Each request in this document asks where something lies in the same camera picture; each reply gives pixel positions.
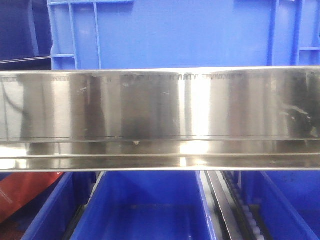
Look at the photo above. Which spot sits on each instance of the stainless steel shelf beam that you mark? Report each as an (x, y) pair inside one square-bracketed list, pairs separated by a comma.
[(221, 118)]

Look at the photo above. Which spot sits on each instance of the blue lower middle bin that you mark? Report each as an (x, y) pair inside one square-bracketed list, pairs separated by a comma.
[(147, 205)]

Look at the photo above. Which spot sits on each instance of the blue bin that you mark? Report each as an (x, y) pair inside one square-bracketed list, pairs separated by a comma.
[(72, 191), (147, 205), (286, 204)]

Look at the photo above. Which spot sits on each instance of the large blue upper crate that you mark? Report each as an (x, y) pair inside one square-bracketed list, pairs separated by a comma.
[(145, 34)]

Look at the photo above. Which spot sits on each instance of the blue lower left bin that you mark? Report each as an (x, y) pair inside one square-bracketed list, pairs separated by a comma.
[(72, 191)]

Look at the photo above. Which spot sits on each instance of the blue lower right bin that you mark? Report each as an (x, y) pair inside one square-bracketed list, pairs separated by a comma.
[(286, 204)]

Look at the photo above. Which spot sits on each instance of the red package in bin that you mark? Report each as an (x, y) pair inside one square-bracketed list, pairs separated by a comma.
[(18, 189)]

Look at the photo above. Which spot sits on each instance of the dark blue upper left crate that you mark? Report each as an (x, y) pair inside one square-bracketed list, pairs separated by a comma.
[(25, 30)]

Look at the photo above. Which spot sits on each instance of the metal roller track rail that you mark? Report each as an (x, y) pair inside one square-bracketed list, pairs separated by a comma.
[(232, 218)]

